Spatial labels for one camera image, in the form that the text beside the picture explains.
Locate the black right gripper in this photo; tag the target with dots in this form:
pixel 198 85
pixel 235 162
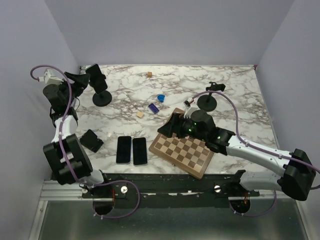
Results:
pixel 174 124

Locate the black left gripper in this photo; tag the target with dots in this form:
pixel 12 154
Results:
pixel 81 81

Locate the black phone from wedge stand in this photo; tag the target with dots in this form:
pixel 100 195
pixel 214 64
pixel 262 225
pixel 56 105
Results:
pixel 123 151

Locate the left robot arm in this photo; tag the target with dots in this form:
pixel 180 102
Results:
pixel 65 154

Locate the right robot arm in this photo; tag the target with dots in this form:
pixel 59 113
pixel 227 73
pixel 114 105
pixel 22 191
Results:
pixel 289 172

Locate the black phone in left stand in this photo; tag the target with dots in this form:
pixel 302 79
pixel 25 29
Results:
pixel 95 73

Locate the black wedge phone stand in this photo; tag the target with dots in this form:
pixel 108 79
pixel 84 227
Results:
pixel 91 141

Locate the purple rectangular block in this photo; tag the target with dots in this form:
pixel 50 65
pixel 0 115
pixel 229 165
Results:
pixel 153 108

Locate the blue semicircle block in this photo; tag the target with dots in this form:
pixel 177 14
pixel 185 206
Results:
pixel 161 98

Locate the wooden chessboard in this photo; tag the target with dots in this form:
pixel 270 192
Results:
pixel 188 154

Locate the light wooden block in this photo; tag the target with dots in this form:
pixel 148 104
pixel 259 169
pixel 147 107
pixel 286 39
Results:
pixel 140 114

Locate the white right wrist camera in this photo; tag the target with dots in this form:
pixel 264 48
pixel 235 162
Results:
pixel 190 108

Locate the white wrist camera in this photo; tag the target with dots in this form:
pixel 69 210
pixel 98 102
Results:
pixel 49 78
pixel 190 108

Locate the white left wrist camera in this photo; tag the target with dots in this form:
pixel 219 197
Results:
pixel 49 78

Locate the aluminium mounting rail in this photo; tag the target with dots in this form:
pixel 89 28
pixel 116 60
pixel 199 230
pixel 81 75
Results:
pixel 52 191

